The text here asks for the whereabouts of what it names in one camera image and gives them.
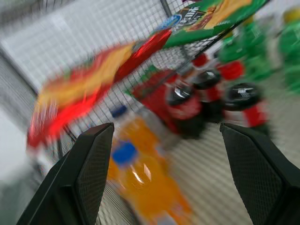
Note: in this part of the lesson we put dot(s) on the green snack bag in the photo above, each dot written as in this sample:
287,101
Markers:
211,21

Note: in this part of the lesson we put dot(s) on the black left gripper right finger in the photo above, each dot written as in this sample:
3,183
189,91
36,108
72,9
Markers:
262,178

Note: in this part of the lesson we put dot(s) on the green soda bottle yellow cap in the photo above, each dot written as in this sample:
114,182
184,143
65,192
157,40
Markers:
290,47

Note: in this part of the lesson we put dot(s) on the cola bottle black cap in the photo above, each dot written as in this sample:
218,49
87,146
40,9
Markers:
246,103
185,110
208,86

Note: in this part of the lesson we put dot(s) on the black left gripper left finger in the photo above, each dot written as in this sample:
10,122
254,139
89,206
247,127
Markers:
70,185

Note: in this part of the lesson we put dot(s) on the cola bottle red cap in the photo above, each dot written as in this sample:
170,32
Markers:
201,61
232,70

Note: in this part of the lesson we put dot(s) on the orange soda bottle blue cap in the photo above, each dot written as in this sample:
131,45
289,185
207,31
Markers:
150,187
138,131

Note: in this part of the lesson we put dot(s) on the red and yellow snack bag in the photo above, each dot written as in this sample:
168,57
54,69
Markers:
77,93

